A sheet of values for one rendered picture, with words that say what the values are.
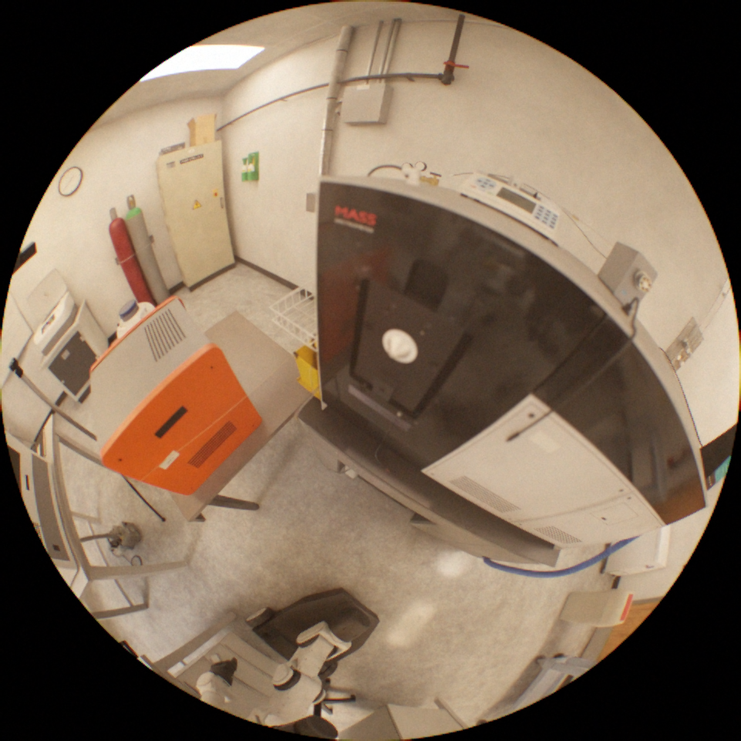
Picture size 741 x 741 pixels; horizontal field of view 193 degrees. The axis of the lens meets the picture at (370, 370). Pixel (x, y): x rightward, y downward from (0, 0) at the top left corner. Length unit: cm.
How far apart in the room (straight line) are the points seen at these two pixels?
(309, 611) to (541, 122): 277
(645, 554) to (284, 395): 350
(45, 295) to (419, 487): 392
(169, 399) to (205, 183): 293
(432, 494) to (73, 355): 339
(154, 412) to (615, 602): 292
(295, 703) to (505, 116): 259
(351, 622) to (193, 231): 375
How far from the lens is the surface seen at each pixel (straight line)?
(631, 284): 58
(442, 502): 81
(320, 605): 143
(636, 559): 325
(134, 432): 58
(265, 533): 154
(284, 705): 111
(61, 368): 332
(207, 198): 327
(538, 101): 157
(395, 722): 190
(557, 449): 44
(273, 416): 85
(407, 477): 77
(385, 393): 46
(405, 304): 32
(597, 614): 266
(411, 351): 36
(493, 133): 147
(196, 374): 54
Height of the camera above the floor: 146
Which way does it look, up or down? 52 degrees down
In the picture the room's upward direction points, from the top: 14 degrees clockwise
